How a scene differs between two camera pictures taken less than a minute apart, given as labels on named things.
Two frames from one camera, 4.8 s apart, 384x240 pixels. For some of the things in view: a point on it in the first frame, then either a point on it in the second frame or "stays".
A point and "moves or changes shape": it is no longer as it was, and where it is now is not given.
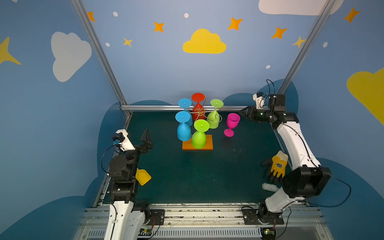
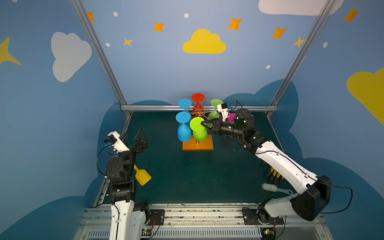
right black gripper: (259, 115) to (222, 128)
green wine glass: (199, 137) moves or changes shape
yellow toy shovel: (142, 176) stays
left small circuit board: (145, 232) stays
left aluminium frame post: (97, 45) stays
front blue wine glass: (184, 131) stays
